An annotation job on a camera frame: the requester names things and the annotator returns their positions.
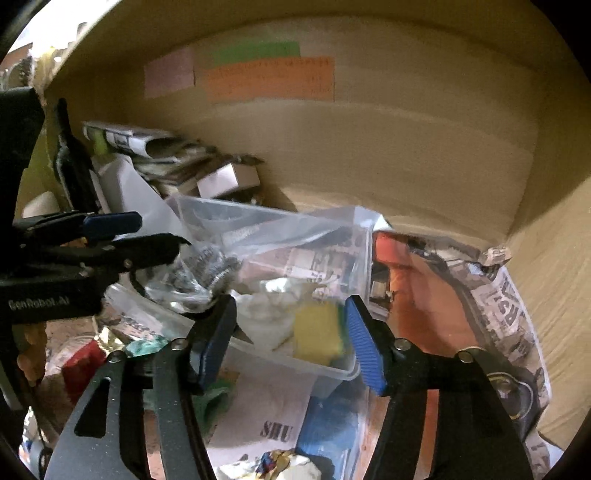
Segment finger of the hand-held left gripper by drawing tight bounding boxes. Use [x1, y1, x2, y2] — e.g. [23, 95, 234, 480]
[14, 211, 143, 244]
[23, 233, 193, 278]

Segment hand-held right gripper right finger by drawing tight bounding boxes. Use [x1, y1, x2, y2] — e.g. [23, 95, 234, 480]
[344, 295, 536, 480]

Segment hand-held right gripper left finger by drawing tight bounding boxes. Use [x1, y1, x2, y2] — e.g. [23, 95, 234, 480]
[44, 294, 238, 480]

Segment clear plastic container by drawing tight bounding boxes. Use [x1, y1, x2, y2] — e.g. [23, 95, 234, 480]
[105, 281, 362, 385]

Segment clear plastic zip bag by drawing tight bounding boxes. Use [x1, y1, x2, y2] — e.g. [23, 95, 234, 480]
[165, 193, 394, 319]

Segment yellow sponge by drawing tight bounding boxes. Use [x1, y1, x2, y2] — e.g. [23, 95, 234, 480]
[292, 302, 352, 366]

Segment green cloth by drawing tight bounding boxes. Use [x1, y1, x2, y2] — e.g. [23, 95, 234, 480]
[193, 378, 237, 431]

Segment white cloth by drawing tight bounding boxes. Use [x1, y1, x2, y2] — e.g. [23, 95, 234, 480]
[235, 277, 315, 352]

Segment steel wool scrubber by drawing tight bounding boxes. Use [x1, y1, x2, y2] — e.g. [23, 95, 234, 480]
[170, 244, 242, 302]

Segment blue plastic bag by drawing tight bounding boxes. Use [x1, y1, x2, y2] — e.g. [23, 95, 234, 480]
[295, 392, 371, 468]

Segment black pouch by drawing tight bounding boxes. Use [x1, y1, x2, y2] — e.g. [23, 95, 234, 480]
[52, 98, 100, 214]

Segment red box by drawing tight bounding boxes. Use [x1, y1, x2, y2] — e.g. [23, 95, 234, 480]
[60, 340, 108, 394]

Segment rolled newspaper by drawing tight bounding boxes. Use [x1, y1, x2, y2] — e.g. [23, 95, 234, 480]
[81, 121, 177, 160]

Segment white printed paper sheet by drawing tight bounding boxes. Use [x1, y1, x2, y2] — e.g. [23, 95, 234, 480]
[203, 369, 325, 463]

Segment stack of magazines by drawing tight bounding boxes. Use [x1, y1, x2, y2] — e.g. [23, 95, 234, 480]
[134, 143, 264, 197]

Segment small white cardboard box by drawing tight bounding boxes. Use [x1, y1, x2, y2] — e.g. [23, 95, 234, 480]
[196, 162, 262, 199]

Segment colourful foil wrapper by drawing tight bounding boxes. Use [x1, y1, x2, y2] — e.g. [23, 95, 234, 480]
[217, 450, 324, 480]

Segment crumpled newspaper sheet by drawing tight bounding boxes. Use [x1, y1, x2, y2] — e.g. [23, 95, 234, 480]
[369, 230, 565, 480]

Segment pink paper note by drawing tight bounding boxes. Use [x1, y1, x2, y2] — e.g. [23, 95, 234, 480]
[143, 46, 195, 99]

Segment large cardboard box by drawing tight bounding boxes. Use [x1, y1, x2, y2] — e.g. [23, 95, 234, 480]
[14, 0, 591, 455]

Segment orange paper note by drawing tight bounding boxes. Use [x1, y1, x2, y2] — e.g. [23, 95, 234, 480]
[205, 56, 335, 103]

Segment green paper note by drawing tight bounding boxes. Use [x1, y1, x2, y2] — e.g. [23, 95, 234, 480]
[212, 41, 301, 65]

